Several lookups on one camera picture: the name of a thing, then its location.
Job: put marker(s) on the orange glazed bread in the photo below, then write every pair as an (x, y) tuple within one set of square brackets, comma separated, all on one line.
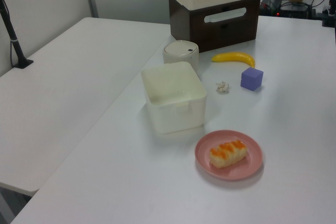
[(228, 153)]

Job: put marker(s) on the black box with red light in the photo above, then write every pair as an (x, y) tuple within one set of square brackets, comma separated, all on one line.
[(294, 10)]

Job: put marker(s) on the dark brown drawer box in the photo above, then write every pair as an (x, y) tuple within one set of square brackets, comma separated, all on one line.
[(223, 31)]

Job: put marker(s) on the yellow banana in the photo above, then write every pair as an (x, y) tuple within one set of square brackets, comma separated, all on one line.
[(236, 57)]

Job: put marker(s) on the purple cube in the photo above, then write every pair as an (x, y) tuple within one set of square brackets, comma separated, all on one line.
[(250, 79)]

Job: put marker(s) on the small white lidded bin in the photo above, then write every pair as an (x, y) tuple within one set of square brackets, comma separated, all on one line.
[(178, 52)]

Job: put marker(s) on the crumpled white paper ball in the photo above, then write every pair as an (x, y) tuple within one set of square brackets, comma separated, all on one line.
[(222, 87)]

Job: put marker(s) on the white square plastic box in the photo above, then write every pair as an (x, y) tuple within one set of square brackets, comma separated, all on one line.
[(176, 115)]

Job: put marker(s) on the pink round plate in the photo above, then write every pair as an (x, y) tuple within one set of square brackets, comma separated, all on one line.
[(252, 167)]

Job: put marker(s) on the black clamp mount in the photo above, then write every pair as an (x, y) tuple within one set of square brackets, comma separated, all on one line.
[(328, 16)]

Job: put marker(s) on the black clamped camera pole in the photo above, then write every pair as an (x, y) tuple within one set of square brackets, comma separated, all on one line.
[(14, 43)]

